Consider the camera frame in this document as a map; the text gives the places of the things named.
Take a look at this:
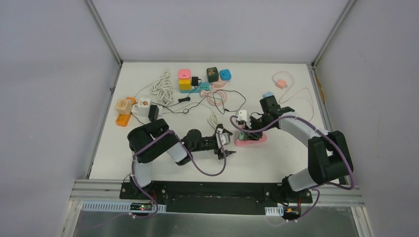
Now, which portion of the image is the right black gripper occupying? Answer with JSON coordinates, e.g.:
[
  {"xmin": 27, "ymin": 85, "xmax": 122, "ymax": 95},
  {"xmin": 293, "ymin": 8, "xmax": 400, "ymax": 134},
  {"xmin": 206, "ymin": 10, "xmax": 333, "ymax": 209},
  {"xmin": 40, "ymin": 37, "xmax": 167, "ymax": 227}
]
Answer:
[{"xmin": 243, "ymin": 116, "xmax": 275, "ymax": 141}]

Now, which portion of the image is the pink triangular power strip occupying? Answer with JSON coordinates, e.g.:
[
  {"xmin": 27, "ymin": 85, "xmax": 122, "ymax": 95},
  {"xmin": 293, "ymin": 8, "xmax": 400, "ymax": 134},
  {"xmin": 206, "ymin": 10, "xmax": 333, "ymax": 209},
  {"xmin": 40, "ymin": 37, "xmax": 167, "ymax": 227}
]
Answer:
[{"xmin": 234, "ymin": 132, "xmax": 267, "ymax": 146}]

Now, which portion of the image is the green charger plug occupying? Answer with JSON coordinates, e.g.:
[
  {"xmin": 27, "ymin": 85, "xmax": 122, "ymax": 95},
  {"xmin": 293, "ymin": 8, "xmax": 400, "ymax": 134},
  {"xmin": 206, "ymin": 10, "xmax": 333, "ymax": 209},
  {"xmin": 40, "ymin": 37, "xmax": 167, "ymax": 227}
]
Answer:
[{"xmin": 237, "ymin": 131, "xmax": 249, "ymax": 141}]

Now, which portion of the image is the blue charger plug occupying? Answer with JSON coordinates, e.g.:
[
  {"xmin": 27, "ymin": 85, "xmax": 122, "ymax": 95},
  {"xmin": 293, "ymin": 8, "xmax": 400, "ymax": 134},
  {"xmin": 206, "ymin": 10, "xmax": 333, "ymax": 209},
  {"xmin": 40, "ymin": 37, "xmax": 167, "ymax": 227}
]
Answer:
[{"xmin": 262, "ymin": 91, "xmax": 274, "ymax": 98}]

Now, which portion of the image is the pink charger plug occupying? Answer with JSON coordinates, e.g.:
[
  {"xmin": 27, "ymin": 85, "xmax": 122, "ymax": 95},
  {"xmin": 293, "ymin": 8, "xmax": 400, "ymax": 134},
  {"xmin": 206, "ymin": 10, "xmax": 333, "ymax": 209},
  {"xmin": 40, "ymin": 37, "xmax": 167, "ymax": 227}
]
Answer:
[{"xmin": 275, "ymin": 79, "xmax": 288, "ymax": 89}]

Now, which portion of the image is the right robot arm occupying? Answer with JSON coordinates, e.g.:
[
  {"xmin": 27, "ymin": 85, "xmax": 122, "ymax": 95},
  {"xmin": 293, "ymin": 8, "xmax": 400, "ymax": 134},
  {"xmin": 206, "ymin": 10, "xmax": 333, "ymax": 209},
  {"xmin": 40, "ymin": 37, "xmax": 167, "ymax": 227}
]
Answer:
[{"xmin": 249, "ymin": 95, "xmax": 353, "ymax": 202}]

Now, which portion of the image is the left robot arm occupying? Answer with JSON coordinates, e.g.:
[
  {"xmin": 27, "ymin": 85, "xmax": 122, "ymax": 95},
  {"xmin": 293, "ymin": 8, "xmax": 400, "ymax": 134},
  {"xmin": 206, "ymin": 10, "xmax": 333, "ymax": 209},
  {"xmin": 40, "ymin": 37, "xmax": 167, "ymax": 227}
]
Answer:
[{"xmin": 127, "ymin": 119, "xmax": 236, "ymax": 200}]

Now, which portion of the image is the pink round socket base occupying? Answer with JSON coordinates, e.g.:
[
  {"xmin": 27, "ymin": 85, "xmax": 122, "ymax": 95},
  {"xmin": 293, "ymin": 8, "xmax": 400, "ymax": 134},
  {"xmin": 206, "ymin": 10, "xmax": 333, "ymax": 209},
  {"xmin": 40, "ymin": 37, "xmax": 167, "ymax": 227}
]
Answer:
[{"xmin": 211, "ymin": 80, "xmax": 227, "ymax": 88}]

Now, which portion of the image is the small black plug adapter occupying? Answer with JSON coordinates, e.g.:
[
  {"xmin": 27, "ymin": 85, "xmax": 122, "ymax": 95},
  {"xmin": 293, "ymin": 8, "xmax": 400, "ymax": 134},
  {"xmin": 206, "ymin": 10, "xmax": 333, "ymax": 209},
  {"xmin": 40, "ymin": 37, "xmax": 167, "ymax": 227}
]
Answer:
[{"xmin": 191, "ymin": 77, "xmax": 202, "ymax": 87}]

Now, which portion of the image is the teal power strip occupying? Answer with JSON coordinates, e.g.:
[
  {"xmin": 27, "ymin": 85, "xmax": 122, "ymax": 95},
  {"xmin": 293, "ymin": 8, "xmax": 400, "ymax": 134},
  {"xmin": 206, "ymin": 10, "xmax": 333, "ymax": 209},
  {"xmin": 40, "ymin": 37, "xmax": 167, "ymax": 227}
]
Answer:
[{"xmin": 180, "ymin": 81, "xmax": 211, "ymax": 94}]

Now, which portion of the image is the blue cube adapter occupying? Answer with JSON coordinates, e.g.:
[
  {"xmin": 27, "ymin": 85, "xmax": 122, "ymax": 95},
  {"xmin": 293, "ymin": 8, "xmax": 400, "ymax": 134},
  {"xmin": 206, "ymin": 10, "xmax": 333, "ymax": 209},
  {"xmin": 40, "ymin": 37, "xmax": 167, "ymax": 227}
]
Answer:
[{"xmin": 219, "ymin": 69, "xmax": 232, "ymax": 81}]

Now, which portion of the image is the yellow cube adapter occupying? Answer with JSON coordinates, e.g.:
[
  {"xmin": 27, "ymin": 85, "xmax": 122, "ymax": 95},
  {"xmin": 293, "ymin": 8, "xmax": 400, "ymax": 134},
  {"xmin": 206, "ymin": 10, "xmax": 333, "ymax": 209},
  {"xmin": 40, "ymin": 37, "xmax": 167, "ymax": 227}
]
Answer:
[{"xmin": 178, "ymin": 79, "xmax": 192, "ymax": 91}]

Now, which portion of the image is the dark green cube adapter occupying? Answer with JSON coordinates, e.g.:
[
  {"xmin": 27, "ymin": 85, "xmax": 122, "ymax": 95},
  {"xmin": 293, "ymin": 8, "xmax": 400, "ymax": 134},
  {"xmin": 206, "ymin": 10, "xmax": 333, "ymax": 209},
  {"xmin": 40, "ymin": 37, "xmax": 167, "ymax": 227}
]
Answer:
[{"xmin": 206, "ymin": 67, "xmax": 219, "ymax": 83}]

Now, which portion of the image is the black power adapter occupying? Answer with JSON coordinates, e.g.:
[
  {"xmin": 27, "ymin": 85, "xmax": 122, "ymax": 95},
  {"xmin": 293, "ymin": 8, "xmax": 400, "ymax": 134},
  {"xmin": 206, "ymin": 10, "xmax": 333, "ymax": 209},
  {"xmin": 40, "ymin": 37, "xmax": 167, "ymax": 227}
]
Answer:
[{"xmin": 148, "ymin": 105, "xmax": 160, "ymax": 122}]

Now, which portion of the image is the pink cube adapter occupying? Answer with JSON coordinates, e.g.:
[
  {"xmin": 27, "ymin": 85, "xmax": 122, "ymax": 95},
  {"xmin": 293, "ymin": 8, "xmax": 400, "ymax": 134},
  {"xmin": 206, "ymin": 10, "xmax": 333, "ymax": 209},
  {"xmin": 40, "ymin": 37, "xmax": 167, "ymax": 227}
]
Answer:
[{"xmin": 177, "ymin": 69, "xmax": 191, "ymax": 80}]

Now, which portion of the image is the white cube adapter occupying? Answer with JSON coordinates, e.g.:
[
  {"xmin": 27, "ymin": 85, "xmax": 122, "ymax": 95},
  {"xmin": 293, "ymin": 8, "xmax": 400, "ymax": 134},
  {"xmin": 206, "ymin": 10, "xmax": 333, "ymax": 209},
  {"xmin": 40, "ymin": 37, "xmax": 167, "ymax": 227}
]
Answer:
[{"xmin": 131, "ymin": 98, "xmax": 163, "ymax": 118}]

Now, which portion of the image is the orange power strip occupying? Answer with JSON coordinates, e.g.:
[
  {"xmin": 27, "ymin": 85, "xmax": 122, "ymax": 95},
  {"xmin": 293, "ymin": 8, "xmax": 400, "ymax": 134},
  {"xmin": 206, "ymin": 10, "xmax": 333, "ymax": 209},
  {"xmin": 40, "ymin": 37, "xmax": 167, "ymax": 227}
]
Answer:
[{"xmin": 116, "ymin": 97, "xmax": 136, "ymax": 127}]

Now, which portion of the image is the beige cube adapter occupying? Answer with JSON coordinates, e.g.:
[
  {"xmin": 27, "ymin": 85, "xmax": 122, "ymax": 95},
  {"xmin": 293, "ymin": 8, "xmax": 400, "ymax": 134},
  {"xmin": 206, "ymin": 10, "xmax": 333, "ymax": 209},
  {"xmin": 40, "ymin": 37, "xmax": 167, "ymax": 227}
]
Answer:
[{"xmin": 115, "ymin": 99, "xmax": 132, "ymax": 115}]

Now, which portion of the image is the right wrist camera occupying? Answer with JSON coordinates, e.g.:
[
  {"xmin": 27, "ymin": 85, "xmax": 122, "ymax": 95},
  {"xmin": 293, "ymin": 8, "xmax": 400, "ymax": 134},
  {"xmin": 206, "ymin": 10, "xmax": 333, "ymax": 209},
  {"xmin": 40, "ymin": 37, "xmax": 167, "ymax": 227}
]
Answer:
[{"xmin": 236, "ymin": 110, "xmax": 249, "ymax": 125}]

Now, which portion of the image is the white coiled power cable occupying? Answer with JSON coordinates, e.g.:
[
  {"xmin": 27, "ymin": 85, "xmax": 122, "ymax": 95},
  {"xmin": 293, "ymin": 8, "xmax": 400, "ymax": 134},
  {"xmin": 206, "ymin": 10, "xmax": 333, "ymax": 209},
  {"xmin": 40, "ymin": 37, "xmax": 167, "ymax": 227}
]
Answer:
[{"xmin": 207, "ymin": 113, "xmax": 220, "ymax": 131}]

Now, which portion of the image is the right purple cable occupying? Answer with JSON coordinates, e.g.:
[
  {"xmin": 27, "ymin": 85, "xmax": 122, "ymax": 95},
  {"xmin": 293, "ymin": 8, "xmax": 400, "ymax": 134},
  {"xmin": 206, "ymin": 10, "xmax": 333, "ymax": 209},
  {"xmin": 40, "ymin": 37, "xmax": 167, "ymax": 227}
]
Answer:
[{"xmin": 229, "ymin": 114, "xmax": 356, "ymax": 224}]

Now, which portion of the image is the purple cable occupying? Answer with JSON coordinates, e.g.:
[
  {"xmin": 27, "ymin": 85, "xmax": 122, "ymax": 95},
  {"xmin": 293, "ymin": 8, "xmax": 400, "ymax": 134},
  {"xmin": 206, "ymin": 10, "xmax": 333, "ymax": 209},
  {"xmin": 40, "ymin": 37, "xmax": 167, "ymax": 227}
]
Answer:
[
  {"xmin": 129, "ymin": 130, "xmax": 228, "ymax": 219},
  {"xmin": 229, "ymin": 114, "xmax": 356, "ymax": 224}
]

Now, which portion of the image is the pink coiled cable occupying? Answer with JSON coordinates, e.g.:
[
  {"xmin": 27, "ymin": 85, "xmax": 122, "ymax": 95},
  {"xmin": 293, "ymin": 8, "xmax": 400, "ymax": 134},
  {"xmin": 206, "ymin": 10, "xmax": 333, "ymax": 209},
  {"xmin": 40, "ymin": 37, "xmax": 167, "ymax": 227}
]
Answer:
[{"xmin": 200, "ymin": 89, "xmax": 230, "ymax": 107}]

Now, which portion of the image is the thin pink charging cable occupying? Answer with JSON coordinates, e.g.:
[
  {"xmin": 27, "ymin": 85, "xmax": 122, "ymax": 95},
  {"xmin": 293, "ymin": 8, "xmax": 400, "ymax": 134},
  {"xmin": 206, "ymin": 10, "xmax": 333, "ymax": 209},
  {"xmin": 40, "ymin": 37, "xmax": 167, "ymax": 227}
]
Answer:
[{"xmin": 271, "ymin": 71, "xmax": 315, "ymax": 121}]

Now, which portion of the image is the black thin cable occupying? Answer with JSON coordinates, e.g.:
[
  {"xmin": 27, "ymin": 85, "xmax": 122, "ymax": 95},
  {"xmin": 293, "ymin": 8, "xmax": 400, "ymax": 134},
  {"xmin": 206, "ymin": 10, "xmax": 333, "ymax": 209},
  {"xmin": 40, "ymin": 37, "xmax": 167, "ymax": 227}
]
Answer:
[{"xmin": 130, "ymin": 81, "xmax": 247, "ymax": 126}]

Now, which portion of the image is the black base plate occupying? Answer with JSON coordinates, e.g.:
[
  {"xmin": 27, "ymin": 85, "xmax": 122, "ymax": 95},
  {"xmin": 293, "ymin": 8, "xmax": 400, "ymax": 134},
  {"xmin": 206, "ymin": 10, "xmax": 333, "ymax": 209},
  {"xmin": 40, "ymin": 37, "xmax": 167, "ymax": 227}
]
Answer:
[{"xmin": 120, "ymin": 180, "xmax": 313, "ymax": 215}]

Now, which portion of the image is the white bundled cable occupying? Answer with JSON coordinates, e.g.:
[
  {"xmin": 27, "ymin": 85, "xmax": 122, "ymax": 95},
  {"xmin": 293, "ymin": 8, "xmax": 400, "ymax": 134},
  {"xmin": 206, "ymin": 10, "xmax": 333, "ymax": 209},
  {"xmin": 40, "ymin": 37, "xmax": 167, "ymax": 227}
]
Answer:
[{"xmin": 134, "ymin": 68, "xmax": 176, "ymax": 106}]

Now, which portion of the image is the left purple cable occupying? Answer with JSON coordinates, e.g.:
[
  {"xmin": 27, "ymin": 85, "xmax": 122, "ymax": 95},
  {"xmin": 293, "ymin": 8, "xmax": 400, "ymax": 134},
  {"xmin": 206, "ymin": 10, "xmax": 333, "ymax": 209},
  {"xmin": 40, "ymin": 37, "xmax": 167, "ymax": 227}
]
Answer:
[{"xmin": 129, "ymin": 130, "xmax": 228, "ymax": 219}]

